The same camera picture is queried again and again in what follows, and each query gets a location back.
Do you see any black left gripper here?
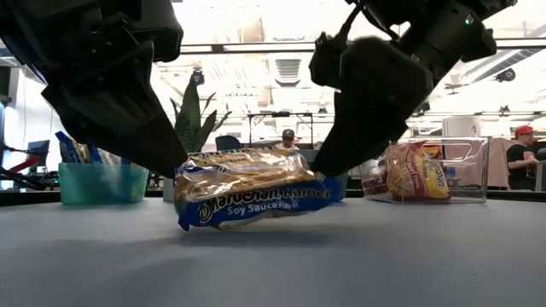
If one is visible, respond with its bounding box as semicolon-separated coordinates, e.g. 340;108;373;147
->
25;0;189;178

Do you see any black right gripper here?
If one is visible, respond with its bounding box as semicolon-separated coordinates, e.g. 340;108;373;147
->
311;37;434;178

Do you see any snake plant in white pot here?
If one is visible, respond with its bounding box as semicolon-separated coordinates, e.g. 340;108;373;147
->
161;78;234;202

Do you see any person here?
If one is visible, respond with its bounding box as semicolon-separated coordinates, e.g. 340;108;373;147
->
275;128;300;151
506;125;539;191

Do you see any teal translucent plastic bin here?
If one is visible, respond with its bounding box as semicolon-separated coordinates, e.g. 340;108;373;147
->
57;161;149;206

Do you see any black computer monitor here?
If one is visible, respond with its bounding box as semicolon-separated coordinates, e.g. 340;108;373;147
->
26;139;51;167

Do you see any dark blue-grey plastic bin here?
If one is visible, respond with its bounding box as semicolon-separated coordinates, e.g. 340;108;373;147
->
214;135;349;201

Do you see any red and black background equipment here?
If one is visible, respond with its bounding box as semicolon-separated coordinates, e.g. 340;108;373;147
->
0;144;48;192

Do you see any clear plastic bin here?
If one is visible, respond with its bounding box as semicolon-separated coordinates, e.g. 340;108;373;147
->
360;136;491;205

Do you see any overhead light bar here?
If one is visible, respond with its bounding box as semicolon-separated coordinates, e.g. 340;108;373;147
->
178;40;546;55

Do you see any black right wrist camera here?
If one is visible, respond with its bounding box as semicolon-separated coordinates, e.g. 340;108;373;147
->
309;32;342;89

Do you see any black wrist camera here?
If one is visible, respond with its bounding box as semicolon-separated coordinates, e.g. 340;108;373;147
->
309;32;342;89
131;0;185;64

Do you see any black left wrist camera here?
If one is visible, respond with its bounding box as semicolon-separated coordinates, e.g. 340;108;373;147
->
131;0;185;64

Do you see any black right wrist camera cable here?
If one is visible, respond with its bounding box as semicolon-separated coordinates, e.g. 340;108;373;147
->
340;3;363;43

